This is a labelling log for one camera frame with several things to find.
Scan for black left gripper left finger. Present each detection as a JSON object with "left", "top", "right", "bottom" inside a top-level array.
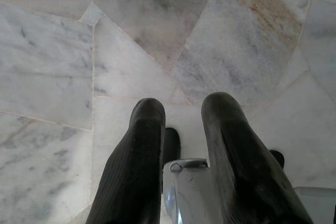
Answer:
[{"left": 86, "top": 98, "right": 166, "bottom": 224}]

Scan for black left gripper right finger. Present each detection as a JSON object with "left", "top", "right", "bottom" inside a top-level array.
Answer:
[{"left": 201, "top": 92, "right": 314, "bottom": 224}]

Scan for black robot foot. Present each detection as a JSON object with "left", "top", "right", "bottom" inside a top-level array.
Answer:
[
  {"left": 269, "top": 150, "right": 286, "bottom": 170},
  {"left": 162, "top": 127, "right": 182, "bottom": 162}
]

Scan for silver robot leg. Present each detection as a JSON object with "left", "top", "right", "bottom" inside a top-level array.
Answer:
[{"left": 160, "top": 157, "right": 226, "bottom": 224}]

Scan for pale grey robot body part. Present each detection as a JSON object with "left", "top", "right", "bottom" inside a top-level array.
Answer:
[{"left": 293, "top": 186, "right": 336, "bottom": 224}]

